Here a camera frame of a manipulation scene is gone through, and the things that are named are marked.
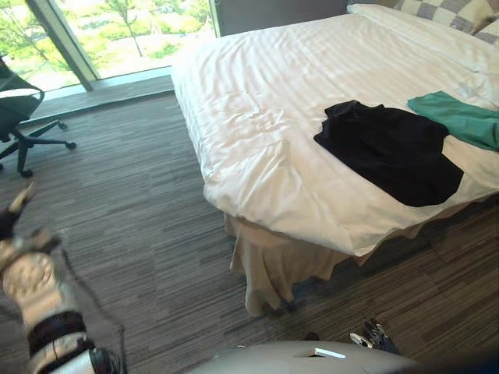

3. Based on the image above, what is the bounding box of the robot grey torso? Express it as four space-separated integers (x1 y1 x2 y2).
186 340 421 374

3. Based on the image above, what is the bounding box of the beige bed skirt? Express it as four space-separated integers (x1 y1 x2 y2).
223 193 499 317

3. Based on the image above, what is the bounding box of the dark grey headboard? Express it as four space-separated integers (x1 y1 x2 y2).
215 0 349 38

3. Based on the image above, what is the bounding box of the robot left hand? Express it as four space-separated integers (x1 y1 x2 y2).
0 181 38 242

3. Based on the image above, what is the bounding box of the large checkered grey cream cushion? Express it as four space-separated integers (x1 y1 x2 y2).
392 0 499 35

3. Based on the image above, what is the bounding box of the black office chair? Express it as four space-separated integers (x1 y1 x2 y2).
0 56 78 179

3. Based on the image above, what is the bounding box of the black cloth garment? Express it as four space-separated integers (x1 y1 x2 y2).
313 100 465 208

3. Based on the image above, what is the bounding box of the white striped duvet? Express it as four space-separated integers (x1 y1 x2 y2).
170 8 499 257

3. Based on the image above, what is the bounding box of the green cloth garment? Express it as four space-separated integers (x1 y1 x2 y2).
407 90 499 152

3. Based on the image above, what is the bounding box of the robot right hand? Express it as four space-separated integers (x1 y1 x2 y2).
349 318 401 356

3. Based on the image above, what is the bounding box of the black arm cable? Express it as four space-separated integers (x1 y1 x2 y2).
60 247 127 374

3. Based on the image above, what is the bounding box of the small checkered grey cream cushion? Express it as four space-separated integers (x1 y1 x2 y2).
472 19 499 46

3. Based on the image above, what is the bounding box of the grey window frame pillar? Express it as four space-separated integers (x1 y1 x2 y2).
25 0 100 93

